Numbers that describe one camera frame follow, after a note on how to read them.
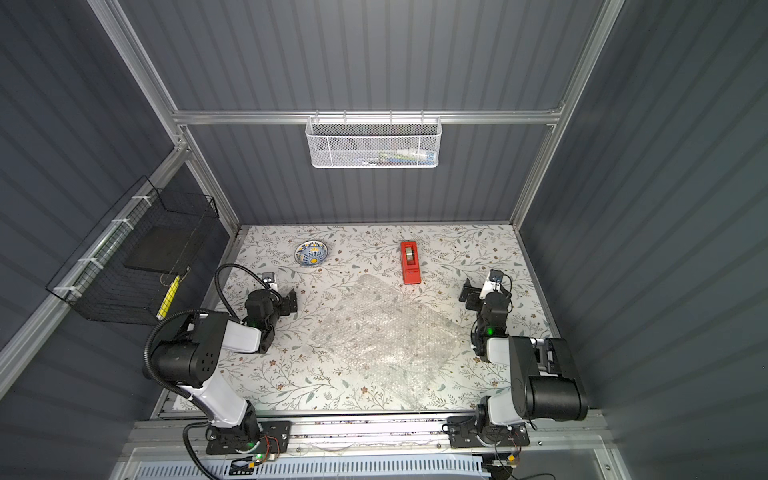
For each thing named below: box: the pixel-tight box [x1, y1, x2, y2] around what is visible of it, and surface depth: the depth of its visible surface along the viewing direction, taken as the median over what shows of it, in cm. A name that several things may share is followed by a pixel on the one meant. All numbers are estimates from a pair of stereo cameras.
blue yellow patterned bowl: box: [294, 240, 329, 266], surface depth 111 cm
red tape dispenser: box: [400, 241, 421, 285], surface depth 104 cm
